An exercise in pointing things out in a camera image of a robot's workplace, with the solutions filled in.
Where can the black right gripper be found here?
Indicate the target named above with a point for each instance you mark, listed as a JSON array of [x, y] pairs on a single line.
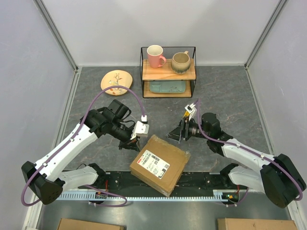
[[177, 133]]

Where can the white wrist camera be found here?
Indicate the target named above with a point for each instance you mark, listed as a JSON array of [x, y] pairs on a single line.
[[193, 107], [140, 130]]

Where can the cardboard box bottom right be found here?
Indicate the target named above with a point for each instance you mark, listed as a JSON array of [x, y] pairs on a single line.
[[255, 224]]

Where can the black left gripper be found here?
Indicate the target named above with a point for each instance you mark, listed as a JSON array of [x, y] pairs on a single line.
[[132, 144]]

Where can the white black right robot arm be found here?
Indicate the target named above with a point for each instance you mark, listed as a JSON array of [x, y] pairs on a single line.
[[275, 176]]

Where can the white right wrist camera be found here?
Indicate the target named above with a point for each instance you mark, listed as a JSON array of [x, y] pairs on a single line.
[[193, 107]]

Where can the beige stoneware mug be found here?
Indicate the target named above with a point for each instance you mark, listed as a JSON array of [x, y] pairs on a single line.
[[180, 62]]

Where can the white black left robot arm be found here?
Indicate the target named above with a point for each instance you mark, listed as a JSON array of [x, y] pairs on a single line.
[[47, 178]]

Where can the teal rectangular ceramic tray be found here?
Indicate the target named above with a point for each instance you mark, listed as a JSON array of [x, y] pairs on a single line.
[[167, 86]]

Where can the cardboard box bottom left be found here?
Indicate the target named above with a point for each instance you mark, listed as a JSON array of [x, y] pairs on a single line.
[[71, 224]]

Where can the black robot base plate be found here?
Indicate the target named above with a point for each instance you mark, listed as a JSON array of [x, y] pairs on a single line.
[[123, 183]]

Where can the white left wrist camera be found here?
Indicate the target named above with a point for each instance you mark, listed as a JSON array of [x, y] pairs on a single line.
[[140, 130]]

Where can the brown cardboard express box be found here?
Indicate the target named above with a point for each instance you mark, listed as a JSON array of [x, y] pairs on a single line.
[[160, 165]]

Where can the grey slotted cable duct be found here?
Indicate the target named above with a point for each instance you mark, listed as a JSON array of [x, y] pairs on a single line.
[[92, 195]]

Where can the yellow utility knife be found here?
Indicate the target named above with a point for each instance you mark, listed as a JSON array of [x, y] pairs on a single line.
[[187, 112]]

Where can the black wire wooden shelf rack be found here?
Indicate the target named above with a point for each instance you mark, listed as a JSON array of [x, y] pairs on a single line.
[[165, 73]]

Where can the pink ceramic mug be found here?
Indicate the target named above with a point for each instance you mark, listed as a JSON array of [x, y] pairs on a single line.
[[155, 56]]

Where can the aluminium frame rail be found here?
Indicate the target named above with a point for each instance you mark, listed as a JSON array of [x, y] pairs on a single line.
[[54, 30]]

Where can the beige plate with bird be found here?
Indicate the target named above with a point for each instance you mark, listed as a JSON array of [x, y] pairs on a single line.
[[116, 78]]

